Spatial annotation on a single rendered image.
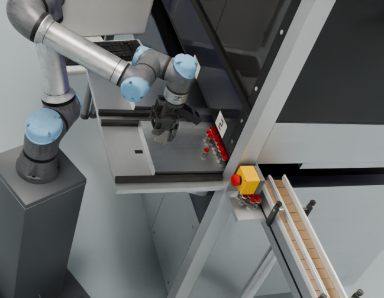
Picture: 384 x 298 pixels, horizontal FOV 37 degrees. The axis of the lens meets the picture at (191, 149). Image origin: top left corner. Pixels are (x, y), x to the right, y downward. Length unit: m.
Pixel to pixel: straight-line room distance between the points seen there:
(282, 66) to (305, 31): 0.13
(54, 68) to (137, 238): 1.29
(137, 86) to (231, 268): 1.16
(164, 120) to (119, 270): 1.16
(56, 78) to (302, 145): 0.87
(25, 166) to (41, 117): 0.19
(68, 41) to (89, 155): 1.66
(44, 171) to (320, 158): 0.98
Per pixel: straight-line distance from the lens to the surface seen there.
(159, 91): 2.41
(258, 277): 2.25
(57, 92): 2.00
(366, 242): 2.84
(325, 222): 2.53
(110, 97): 2.32
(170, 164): 2.11
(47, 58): 1.94
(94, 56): 1.70
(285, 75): 1.79
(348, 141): 2.16
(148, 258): 2.93
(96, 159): 3.30
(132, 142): 2.15
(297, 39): 1.72
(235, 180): 1.96
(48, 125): 1.94
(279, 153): 2.05
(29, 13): 1.74
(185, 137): 2.24
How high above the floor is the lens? 2.33
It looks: 41 degrees down
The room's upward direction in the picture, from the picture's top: 21 degrees clockwise
